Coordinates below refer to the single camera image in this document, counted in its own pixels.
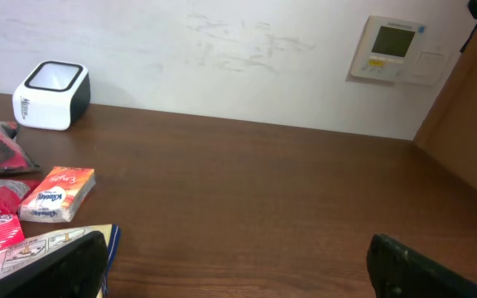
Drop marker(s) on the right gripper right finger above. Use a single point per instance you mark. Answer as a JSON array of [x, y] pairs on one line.
[[396, 270]]

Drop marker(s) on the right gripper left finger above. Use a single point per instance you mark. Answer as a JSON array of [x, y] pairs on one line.
[[75, 270]]

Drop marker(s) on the orange tissue pack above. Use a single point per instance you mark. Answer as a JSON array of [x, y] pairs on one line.
[[57, 198]]

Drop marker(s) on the yellow white snack bag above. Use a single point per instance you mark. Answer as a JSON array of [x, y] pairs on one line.
[[32, 249]]

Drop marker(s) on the black red snack wrapper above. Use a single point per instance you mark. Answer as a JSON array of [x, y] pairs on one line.
[[13, 159]]

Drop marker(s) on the white barcode scanner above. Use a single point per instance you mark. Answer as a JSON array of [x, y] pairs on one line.
[[53, 96]]

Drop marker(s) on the wall thermostat panel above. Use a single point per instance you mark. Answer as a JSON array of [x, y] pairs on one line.
[[396, 51]]

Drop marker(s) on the black wall clip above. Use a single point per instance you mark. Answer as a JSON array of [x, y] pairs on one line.
[[472, 6]]

